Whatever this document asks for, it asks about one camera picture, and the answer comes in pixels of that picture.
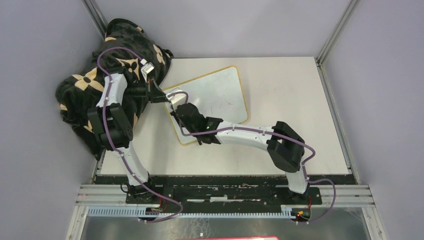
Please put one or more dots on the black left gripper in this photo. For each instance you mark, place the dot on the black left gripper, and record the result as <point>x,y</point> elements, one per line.
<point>157,95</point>

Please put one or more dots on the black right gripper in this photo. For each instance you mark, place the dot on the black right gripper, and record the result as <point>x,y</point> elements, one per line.
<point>173,112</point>

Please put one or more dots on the yellow framed whiteboard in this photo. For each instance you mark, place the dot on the yellow framed whiteboard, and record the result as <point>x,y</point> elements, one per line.
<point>217,94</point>

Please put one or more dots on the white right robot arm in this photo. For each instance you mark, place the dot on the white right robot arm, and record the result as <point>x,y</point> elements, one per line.
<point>283,145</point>

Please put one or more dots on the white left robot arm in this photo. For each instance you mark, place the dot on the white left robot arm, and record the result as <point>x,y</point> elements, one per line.
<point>113,131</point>

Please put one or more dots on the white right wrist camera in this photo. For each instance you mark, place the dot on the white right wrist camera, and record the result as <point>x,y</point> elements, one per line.
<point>177,97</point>

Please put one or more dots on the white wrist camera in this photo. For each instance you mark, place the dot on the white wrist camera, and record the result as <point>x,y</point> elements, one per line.
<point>146,68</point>
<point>177,97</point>

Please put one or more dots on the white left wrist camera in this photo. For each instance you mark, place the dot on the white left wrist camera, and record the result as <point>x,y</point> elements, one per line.
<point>146,68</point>

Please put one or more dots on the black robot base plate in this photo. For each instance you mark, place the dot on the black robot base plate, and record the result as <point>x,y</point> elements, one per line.
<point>218,194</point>

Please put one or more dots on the aluminium frame rail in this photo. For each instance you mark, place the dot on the aluminium frame rail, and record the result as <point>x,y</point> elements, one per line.
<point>344,212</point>

